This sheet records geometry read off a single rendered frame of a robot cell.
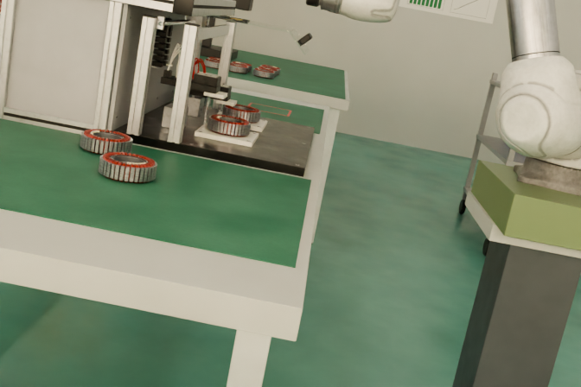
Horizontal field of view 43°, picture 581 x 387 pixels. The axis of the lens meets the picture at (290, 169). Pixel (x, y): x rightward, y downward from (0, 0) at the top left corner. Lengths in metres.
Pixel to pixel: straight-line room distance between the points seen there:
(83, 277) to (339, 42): 6.31
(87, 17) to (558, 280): 1.26
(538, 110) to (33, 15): 1.15
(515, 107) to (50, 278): 0.97
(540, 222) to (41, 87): 1.18
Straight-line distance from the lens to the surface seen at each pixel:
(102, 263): 1.06
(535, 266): 1.85
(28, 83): 1.87
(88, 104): 1.82
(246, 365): 1.09
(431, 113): 7.35
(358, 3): 2.06
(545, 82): 1.61
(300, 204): 1.51
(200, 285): 1.03
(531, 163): 1.84
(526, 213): 1.64
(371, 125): 7.32
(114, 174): 1.45
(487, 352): 1.91
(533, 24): 1.67
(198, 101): 2.17
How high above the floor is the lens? 1.14
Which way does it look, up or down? 13 degrees down
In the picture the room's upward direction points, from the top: 11 degrees clockwise
